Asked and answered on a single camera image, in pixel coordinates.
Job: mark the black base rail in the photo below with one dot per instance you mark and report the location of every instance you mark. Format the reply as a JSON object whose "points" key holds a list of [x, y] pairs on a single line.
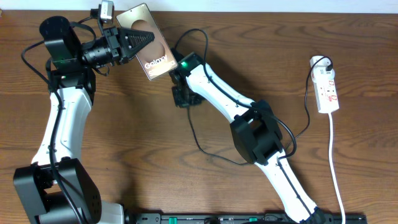
{"points": [[157, 218]]}

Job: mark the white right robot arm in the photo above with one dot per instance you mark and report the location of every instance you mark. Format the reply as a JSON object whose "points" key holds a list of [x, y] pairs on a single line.
{"points": [[256, 131]]}

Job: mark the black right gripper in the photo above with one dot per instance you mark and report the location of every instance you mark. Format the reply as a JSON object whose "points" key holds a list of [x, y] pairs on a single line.
{"points": [[181, 102]]}

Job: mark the white USB charger plug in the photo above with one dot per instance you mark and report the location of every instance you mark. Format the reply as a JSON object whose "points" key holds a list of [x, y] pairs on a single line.
{"points": [[328, 71]]}

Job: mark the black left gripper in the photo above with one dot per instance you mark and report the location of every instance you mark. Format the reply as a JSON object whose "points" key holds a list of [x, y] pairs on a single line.
{"points": [[114, 37]]}

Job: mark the white power strip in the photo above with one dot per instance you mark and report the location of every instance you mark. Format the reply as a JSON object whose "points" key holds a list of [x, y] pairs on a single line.
{"points": [[325, 89]]}

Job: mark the gold Galaxy smartphone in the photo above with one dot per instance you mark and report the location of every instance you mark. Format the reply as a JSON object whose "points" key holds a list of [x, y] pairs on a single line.
{"points": [[156, 58]]}

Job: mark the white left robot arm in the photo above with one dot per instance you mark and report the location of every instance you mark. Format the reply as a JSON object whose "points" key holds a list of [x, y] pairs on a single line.
{"points": [[55, 187]]}

